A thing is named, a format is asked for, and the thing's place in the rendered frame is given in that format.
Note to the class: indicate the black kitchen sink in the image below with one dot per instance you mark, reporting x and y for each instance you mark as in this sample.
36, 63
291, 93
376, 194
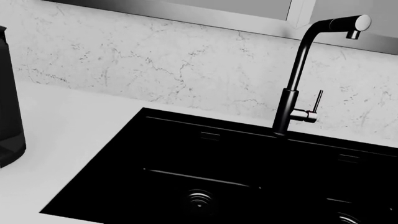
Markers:
192, 163

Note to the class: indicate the grey window frame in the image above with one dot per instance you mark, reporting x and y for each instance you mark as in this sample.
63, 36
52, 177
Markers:
298, 14

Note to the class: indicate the black electric kettle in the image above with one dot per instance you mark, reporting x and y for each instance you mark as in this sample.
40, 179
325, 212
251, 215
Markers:
11, 116

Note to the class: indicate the black kitchen faucet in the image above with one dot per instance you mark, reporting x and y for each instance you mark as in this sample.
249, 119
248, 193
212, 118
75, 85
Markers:
295, 81

